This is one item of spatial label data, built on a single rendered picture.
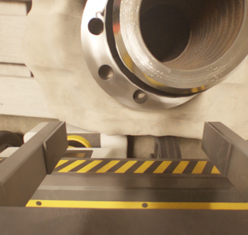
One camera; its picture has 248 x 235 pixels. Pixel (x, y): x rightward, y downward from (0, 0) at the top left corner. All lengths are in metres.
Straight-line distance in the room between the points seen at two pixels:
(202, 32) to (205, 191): 0.21
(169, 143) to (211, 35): 0.31
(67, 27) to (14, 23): 0.12
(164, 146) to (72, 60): 0.29
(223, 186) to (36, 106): 0.40
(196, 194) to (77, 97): 0.28
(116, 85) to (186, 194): 0.22
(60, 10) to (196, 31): 0.23
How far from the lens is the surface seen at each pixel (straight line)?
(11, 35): 0.46
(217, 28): 0.20
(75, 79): 0.37
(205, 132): 0.17
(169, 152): 0.46
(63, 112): 0.41
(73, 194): 0.30
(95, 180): 0.28
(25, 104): 0.47
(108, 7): 0.19
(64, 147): 0.17
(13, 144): 0.66
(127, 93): 0.34
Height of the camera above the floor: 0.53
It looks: 73 degrees down
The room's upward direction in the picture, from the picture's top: 175 degrees counter-clockwise
